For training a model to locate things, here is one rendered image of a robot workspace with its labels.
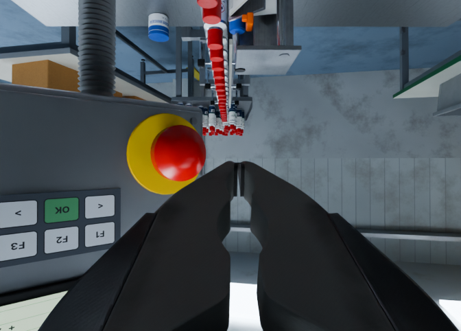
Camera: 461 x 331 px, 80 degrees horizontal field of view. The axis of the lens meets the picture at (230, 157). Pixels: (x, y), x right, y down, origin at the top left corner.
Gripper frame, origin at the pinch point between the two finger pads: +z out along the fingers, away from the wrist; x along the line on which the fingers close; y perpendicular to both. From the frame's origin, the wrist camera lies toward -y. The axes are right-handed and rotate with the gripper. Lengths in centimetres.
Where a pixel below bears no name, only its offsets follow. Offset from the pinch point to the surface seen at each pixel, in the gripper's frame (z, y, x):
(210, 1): 38.2, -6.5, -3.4
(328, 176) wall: 343, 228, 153
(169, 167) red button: 4.3, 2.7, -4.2
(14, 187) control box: 1.7, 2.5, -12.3
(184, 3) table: 90, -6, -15
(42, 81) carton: 142, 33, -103
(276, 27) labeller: 46.4, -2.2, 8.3
